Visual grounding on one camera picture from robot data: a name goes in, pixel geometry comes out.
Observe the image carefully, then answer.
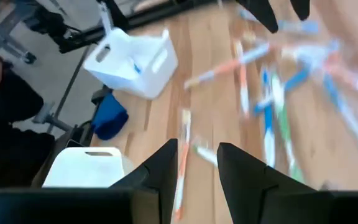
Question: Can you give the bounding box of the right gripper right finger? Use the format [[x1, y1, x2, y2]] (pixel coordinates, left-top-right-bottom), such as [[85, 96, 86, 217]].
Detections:
[[217, 142, 334, 224]]

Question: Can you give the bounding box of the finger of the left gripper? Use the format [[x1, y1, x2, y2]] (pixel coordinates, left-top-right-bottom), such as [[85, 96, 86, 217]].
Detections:
[[235, 0, 280, 34], [290, 0, 311, 22]]

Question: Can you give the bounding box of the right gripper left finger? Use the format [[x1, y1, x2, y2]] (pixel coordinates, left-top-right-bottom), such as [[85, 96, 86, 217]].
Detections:
[[109, 138, 179, 224]]

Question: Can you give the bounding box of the white plastic bin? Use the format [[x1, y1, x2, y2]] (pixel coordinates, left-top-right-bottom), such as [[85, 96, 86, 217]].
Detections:
[[83, 27, 179, 100], [42, 146, 126, 189]]

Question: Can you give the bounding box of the green wrapped toothbrush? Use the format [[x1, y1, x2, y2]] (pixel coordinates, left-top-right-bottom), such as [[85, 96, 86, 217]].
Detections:
[[272, 74, 304, 184], [192, 141, 219, 166]]

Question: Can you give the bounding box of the blue folded cloth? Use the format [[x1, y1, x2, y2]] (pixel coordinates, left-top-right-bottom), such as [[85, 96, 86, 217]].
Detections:
[[91, 92, 129, 141]]

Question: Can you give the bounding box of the person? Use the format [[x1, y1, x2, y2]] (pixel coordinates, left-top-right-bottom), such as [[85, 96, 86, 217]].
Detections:
[[0, 51, 57, 195]]

